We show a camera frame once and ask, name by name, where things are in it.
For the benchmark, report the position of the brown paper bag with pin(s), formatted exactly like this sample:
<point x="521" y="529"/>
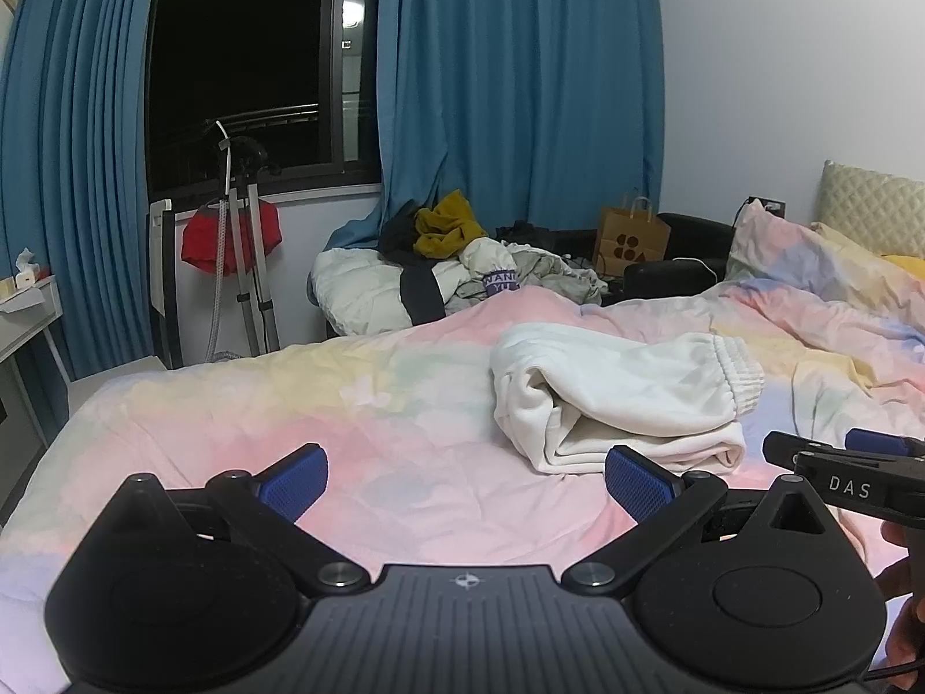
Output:
<point x="636" y="246"/>

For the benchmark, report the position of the black armchair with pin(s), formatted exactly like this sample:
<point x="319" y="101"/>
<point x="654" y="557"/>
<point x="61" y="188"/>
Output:
<point x="665" y="278"/>

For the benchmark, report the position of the grey crumpled garment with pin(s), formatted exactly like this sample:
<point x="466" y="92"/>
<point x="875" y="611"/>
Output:
<point x="549" y="271"/>

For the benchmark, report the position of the black garment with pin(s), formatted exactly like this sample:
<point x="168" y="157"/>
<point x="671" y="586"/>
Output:
<point x="397" y="231"/>

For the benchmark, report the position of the dark window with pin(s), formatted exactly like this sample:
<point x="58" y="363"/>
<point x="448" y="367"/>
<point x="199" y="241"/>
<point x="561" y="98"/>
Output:
<point x="238" y="36"/>

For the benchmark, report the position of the yellow cushion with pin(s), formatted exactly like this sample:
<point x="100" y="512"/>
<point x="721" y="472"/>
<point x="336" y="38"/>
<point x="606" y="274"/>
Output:
<point x="907" y="265"/>

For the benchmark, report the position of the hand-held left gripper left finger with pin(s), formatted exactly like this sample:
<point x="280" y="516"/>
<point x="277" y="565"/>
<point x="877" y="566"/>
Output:
<point x="293" y="483"/>

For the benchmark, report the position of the cream quilted headboard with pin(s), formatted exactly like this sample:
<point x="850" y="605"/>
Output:
<point x="874" y="202"/>

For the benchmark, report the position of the white tissue box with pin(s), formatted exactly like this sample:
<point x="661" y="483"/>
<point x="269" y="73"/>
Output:
<point x="30" y="278"/>

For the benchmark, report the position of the red garment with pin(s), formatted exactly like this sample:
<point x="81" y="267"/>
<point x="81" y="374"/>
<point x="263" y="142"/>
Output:
<point x="199" y="242"/>

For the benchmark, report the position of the black wall socket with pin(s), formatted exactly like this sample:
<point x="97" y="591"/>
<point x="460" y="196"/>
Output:
<point x="767" y="206"/>

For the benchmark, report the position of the black cloth pile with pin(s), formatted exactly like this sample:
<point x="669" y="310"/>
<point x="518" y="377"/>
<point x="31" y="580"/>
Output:
<point x="564" y="238"/>

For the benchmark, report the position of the mustard yellow garment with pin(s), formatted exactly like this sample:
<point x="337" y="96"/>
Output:
<point x="448" y="224"/>

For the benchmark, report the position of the white garment with purple label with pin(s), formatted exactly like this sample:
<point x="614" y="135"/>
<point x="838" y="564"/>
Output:
<point x="484" y="257"/>

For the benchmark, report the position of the white dressing table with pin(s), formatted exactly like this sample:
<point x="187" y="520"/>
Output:
<point x="22" y="332"/>

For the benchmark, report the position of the black upright frame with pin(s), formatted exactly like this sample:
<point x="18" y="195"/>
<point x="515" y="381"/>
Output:
<point x="168" y="289"/>

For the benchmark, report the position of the pastel bed blanket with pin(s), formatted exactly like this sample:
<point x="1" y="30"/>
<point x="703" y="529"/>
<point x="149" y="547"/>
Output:
<point x="289" y="405"/>

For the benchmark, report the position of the pastel pillow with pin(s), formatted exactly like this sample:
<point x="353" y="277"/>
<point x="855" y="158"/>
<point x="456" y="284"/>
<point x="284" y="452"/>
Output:
<point x="795" y="253"/>

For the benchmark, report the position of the pile of clothes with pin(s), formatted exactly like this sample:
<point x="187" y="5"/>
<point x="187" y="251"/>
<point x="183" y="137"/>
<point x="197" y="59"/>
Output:
<point x="354" y="289"/>

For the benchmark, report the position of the blue curtain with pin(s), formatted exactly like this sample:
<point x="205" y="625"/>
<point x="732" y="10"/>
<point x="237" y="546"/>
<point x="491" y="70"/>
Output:
<point x="72" y="159"/>
<point x="506" y="87"/>

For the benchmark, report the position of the white pants with striped trim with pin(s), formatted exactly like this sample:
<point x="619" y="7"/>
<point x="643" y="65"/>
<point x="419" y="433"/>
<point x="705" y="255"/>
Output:
<point x="614" y="376"/>

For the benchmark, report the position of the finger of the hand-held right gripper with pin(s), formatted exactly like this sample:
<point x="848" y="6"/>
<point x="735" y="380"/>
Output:
<point x="874" y="439"/>
<point x="802" y="444"/>

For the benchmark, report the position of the garment steamer stand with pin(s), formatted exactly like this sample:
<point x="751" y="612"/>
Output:
<point x="254" y="289"/>

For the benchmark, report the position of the person's right hand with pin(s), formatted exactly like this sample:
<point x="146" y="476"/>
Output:
<point x="907" y="622"/>

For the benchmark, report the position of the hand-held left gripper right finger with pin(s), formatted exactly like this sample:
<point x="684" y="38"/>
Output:
<point x="636" y="486"/>

